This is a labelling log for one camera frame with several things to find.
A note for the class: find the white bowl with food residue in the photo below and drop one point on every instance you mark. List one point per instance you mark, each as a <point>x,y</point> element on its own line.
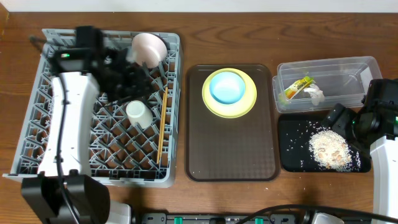
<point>148,49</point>

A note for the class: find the pile of rice and scraps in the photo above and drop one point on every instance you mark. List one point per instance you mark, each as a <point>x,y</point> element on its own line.
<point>330,151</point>

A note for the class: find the white cup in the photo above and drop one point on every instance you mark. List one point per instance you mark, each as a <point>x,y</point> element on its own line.
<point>139,113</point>

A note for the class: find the black base rail with buttons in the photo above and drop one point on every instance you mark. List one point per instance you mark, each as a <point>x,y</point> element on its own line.
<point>162,218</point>

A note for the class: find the brown serving tray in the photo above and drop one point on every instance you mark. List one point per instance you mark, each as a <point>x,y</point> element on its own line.
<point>230,150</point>

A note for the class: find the yellow-green plate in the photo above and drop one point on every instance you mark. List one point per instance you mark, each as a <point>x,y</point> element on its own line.
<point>235,110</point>

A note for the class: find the white tissue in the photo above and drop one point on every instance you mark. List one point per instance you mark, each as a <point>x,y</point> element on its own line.
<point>315,93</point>

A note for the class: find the clear plastic container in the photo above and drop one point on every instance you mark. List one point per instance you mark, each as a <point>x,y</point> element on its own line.
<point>342,80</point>

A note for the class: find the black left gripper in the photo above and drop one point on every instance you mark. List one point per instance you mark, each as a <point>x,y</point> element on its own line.
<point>125,73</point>

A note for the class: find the yellow green snack wrapper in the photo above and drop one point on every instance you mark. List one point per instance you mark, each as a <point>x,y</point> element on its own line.
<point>297,87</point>

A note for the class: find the wooden chopstick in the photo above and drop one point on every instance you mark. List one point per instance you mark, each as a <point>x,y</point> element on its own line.
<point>166,90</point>
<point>161,129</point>

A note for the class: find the light blue saucer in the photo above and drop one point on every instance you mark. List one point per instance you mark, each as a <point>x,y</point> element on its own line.
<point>227,87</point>

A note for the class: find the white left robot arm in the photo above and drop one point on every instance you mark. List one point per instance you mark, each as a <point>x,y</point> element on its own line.
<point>63,190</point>

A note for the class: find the black plastic tray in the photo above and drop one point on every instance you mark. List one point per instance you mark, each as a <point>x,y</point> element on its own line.
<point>295,131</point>

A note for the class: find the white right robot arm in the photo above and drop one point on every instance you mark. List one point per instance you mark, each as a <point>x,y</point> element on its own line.
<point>373,131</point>

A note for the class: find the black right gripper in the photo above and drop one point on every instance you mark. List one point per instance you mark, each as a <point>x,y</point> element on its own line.
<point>337,117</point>

